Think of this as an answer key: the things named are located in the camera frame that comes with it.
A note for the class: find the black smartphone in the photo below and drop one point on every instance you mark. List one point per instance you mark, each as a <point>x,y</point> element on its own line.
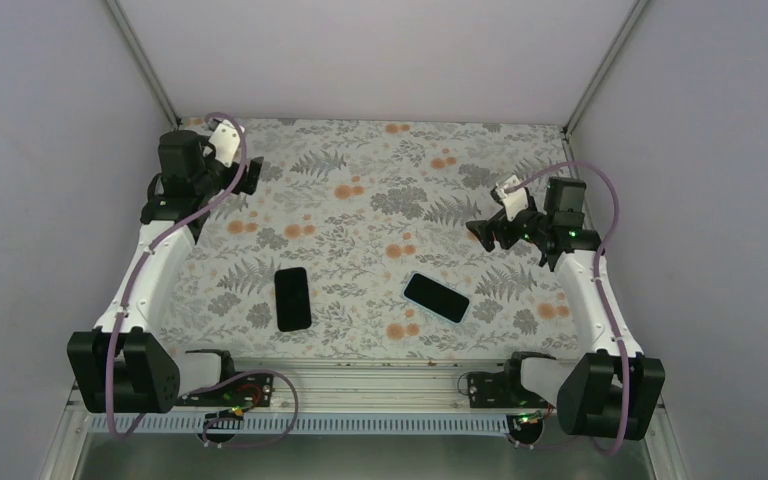
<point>436,298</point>

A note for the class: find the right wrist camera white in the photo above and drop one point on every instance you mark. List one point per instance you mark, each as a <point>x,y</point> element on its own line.
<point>512,195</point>

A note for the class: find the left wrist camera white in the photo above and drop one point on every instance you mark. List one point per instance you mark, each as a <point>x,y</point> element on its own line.
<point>226,141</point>

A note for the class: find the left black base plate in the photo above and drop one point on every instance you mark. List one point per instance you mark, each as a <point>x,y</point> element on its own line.
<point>248,392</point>

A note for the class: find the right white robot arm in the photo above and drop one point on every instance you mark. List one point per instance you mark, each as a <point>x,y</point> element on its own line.
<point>613,389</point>

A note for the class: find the floral patterned table mat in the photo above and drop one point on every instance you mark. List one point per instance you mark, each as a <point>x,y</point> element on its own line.
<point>361,205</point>

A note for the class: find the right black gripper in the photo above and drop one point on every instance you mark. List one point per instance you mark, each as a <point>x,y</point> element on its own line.
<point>487,238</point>

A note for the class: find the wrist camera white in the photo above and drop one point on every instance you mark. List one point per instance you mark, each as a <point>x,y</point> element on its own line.
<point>512,195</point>
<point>226,141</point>

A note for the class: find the aluminium rail base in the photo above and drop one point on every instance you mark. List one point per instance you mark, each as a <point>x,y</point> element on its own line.
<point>329,419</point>

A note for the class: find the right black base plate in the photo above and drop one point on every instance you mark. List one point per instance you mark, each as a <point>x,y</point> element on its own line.
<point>485,390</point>

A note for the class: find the black phone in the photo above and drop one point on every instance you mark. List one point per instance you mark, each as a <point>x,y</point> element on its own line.
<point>293,310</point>

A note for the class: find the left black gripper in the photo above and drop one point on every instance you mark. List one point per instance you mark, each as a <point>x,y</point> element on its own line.
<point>250,183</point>

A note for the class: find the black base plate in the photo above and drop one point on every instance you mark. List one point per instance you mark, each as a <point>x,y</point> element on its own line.
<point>485,390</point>
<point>248,392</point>

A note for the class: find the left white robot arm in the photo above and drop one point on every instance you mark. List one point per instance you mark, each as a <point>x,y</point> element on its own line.
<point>120,365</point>

